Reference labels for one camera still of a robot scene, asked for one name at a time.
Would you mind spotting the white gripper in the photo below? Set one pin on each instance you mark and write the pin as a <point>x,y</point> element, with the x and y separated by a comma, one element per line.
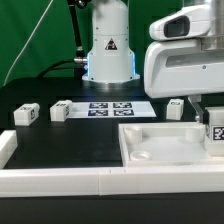
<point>186,56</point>

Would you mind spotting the white square tabletop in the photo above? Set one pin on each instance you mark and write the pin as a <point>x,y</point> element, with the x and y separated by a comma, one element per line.
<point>165,144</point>

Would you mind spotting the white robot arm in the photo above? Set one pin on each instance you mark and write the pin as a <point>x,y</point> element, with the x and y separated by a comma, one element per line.
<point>110,61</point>

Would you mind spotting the white paper with fiducial markers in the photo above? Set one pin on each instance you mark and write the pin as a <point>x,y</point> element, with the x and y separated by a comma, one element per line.
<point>112,109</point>

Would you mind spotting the white U-shaped fence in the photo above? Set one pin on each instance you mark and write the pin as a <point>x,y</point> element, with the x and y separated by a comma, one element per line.
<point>103,181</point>

